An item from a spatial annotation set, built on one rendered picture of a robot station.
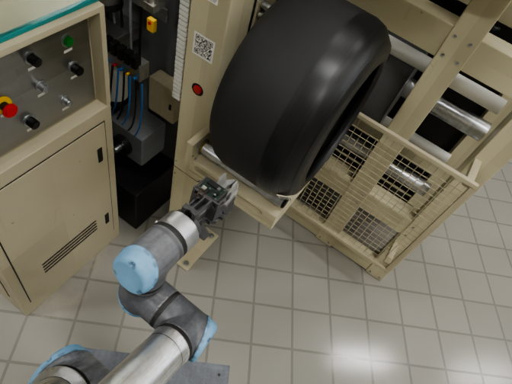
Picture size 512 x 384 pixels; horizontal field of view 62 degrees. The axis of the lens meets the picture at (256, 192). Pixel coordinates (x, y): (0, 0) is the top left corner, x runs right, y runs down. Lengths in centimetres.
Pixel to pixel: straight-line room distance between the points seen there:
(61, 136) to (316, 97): 85
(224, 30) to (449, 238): 210
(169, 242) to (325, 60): 54
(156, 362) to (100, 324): 129
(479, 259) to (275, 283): 133
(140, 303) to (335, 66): 67
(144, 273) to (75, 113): 85
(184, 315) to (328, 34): 71
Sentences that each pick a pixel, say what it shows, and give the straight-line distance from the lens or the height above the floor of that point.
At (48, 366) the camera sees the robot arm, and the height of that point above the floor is 88.
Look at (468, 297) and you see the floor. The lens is 277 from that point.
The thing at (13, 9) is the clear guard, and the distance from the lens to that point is 122.
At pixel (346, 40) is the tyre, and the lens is 107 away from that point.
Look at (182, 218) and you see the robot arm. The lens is 89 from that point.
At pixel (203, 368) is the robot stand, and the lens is 144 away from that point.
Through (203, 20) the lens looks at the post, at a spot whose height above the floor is 130.
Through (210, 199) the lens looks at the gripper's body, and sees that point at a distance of 93.
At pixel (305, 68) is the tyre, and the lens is 103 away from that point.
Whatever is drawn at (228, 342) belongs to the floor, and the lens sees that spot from 210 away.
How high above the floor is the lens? 199
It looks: 52 degrees down
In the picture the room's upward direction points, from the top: 21 degrees clockwise
